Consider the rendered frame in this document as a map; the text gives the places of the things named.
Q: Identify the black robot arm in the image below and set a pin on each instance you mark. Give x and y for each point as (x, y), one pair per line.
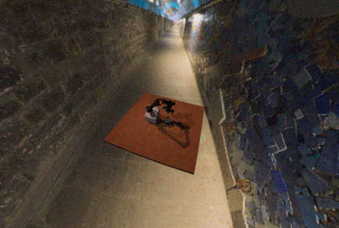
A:
(156, 102)

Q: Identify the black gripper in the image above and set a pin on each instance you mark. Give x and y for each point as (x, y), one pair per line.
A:
(168, 109)

